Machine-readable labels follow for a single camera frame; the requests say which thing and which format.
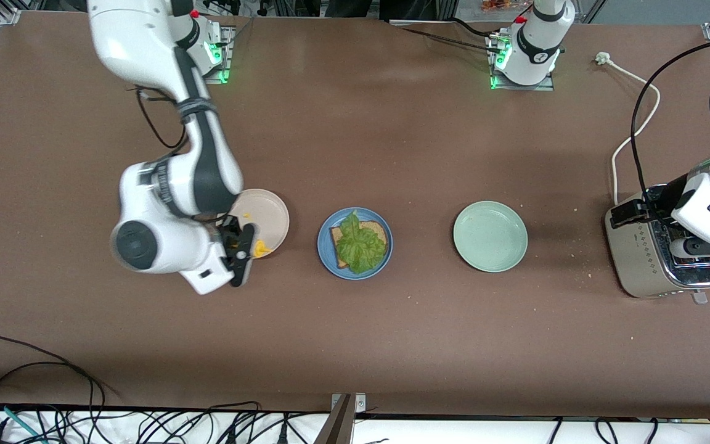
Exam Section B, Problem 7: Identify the yellow mustard squeeze bottle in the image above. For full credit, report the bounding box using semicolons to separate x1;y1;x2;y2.
242;213;273;260

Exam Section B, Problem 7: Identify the green lettuce leaf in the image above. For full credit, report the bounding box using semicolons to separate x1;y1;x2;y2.
335;210;388;275

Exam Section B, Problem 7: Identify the toasted bread slice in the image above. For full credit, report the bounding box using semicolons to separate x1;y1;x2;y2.
329;220;390;270

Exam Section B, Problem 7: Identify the beige round plate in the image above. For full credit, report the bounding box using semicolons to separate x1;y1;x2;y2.
229;188;290;258

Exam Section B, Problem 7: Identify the blue round plate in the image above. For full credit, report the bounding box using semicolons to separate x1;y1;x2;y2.
318;207;394;281

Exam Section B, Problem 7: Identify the pale green round plate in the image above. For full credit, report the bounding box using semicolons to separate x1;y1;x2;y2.
452;200;529;273

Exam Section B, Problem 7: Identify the beige chrome two-slot toaster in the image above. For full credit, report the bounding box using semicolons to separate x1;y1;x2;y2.
605;183;710;305

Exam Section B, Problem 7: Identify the white power cord plug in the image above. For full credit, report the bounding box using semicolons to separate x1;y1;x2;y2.
595;52;662;207

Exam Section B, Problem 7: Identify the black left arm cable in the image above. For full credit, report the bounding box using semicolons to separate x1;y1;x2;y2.
631;38;710;213

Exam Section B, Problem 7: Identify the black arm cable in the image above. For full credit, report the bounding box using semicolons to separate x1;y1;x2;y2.
126;85;190;150
631;38;710;213

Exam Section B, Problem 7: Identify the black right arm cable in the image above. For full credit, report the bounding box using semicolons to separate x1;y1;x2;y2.
126;85;190;150

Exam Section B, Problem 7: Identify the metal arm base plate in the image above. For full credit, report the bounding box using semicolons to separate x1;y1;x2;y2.
204;25;236;84
488;31;556;92

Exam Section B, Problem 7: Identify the small metal table bracket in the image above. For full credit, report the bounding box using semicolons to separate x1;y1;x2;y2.
330;393;367;415

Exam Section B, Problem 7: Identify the long looping black cable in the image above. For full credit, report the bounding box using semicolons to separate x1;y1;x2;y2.
0;336;107;432

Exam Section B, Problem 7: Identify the dark grey metal post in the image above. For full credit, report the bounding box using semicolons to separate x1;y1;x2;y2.
312;395;356;444

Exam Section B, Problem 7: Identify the teal cable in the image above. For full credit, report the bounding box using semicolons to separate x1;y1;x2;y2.
0;401;44;444

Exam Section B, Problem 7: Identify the black base supply cable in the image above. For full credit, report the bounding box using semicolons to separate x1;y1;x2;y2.
392;17;505;55

